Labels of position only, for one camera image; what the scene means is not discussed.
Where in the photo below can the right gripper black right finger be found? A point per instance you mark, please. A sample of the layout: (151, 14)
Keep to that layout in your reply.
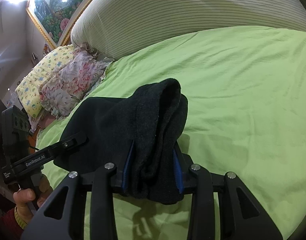
(241, 214)

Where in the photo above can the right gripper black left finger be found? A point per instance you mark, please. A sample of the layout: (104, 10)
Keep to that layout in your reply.
(62, 214)

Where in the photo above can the black fleece pants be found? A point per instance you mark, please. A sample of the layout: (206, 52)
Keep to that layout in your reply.
(139, 133)

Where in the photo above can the left forearm red sleeve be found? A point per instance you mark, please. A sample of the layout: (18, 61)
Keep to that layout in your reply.
(11, 225)

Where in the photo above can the left hand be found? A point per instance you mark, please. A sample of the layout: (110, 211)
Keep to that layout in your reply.
(23, 197)

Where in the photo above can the yellow patterned pillow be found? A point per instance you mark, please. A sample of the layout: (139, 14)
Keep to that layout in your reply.
(27, 91)

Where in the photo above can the pink floral pillow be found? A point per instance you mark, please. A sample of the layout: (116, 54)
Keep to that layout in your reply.
(70, 83)

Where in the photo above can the light green bed sheet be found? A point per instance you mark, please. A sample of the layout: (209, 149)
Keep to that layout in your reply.
(246, 91)

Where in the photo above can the gold framed landscape painting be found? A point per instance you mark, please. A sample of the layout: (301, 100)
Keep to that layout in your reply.
(55, 18)

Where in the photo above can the white striped headboard cushion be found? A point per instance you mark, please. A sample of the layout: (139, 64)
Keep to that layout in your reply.
(121, 27)

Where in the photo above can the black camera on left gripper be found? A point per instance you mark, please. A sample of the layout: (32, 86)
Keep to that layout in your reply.
(15, 131)

